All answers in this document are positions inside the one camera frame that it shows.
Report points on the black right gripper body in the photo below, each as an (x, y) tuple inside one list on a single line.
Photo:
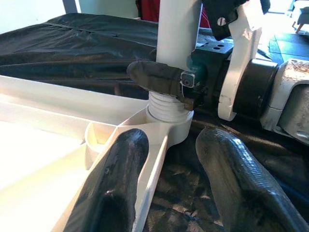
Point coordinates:
[(212, 72)]

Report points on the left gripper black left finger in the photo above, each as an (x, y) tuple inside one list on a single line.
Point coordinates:
[(113, 183)]

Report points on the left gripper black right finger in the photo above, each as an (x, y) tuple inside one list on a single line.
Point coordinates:
[(241, 188)]

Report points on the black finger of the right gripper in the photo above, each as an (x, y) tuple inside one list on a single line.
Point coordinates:
[(157, 77)]

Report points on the white plastic table leg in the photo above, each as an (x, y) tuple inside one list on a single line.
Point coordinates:
[(173, 29)]

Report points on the white plastic table top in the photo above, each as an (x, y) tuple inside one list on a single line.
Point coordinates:
[(36, 157)]

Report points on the dark red curtain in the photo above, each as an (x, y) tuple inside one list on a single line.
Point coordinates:
[(148, 10)]

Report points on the black plastic table cover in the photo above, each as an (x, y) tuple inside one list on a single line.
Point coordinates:
[(72, 48)]

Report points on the grey upholstered chair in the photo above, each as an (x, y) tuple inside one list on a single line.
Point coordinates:
[(303, 15)]

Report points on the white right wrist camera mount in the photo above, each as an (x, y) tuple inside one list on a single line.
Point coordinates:
[(241, 48)]

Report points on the dark grey wall post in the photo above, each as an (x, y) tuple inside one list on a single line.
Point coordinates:
[(71, 6)]

